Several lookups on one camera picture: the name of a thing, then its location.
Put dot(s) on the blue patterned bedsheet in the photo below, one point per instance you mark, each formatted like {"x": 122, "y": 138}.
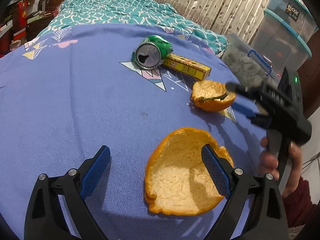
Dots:
{"x": 75, "y": 100}

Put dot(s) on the dark wooden nightstand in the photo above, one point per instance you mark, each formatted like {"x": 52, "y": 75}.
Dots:
{"x": 38, "y": 26}

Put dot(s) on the teal-lid box with black label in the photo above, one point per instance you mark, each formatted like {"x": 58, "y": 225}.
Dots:
{"x": 287, "y": 7}

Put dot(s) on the teal patterned quilt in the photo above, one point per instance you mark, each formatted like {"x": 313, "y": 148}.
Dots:
{"x": 125, "y": 10}

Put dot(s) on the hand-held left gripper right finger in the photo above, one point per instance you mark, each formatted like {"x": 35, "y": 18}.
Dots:
{"x": 216, "y": 170}

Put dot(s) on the person's right forearm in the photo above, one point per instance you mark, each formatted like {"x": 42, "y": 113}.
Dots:
{"x": 300, "y": 212}

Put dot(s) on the large orange peel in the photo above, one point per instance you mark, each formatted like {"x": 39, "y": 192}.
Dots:
{"x": 180, "y": 180}

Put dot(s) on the yellow cardboard box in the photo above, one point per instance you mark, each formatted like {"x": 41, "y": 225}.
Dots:
{"x": 185, "y": 66}

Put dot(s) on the person's right hand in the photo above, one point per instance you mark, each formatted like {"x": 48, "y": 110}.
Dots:
{"x": 270, "y": 165}

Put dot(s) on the orange peel with stem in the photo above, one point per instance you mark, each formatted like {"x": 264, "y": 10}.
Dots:
{"x": 212, "y": 105}

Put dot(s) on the teal-lid clear storage box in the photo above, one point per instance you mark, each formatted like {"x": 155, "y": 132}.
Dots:
{"x": 277, "y": 45}

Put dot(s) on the crushed green can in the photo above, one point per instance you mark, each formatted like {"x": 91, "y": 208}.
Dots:
{"x": 150, "y": 55}

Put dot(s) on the beige leaf-print curtain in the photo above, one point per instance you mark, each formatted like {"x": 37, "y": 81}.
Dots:
{"x": 200, "y": 2}

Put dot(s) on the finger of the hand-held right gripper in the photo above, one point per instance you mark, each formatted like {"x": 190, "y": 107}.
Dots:
{"x": 261, "y": 122}
{"x": 246, "y": 92}

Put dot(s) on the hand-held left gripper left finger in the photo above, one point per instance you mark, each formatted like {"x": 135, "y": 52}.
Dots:
{"x": 93, "y": 172}

